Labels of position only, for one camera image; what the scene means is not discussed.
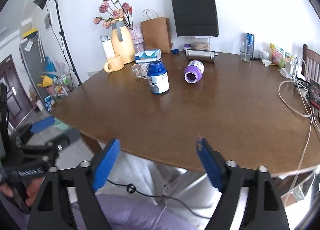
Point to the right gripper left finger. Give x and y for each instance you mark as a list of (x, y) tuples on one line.
[(52, 208)]

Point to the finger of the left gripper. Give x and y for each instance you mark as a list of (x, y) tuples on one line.
[(49, 151), (27, 131)]

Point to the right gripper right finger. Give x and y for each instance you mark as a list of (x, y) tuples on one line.
[(264, 208)]

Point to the blue labelled plastic jar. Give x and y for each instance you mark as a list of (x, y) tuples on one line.
[(157, 77)]

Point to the dark brown door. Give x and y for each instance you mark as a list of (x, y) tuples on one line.
[(18, 102)]

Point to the grey refrigerator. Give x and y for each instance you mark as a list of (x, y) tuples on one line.
[(34, 61)]

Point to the yellow ceramic mug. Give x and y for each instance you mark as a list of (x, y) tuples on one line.
[(114, 64)]

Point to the white tumbler bottle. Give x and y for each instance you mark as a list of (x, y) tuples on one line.
[(107, 46)]

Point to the clear plastic jar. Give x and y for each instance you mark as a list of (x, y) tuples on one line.
[(140, 70)]

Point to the yellow thermos jug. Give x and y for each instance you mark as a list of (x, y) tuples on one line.
[(122, 42)]

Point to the blue white tissue box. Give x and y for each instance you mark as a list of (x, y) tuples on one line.
[(148, 56)]

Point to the white power strip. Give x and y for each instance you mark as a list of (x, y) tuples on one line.
[(293, 69)]

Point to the pink knitted vase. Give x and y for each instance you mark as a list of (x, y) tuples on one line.
[(137, 38)]

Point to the wooden chair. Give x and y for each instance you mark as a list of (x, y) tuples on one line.
[(311, 68)]

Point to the colourful snack bag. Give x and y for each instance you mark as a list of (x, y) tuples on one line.
[(280, 57)]

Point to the pink artificial flowers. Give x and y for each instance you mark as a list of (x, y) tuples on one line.
[(112, 10)]

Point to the purple plastic jar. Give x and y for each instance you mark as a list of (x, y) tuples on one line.
[(194, 71)]

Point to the brown paper bag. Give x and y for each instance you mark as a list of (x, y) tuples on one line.
[(156, 31)]

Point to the small blue lid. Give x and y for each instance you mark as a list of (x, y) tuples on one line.
[(175, 51)]

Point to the clear drinking glass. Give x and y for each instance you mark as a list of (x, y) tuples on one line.
[(245, 52)]

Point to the steel thermos bottle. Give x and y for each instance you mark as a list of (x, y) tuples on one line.
[(201, 55)]

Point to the small purple white jar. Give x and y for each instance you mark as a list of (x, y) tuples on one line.
[(187, 47)]

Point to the blue drink can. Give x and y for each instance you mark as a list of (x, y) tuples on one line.
[(249, 44)]

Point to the clear grain container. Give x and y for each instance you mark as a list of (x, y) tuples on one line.
[(202, 43)]

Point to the black paper bag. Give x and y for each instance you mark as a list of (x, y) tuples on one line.
[(195, 18)]

